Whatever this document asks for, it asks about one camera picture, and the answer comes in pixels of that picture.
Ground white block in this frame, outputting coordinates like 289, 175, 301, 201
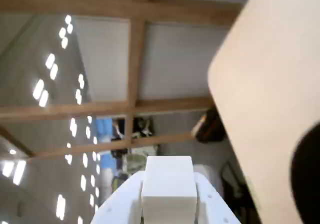
141, 156, 197, 224

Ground pale green chair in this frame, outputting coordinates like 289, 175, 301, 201
113, 144, 161, 192

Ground black pot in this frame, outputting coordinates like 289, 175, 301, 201
291, 121, 320, 224

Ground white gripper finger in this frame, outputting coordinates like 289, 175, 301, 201
193, 171, 242, 224
90, 170, 146, 224

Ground wooden partition frame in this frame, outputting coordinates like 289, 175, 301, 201
0, 0, 245, 160

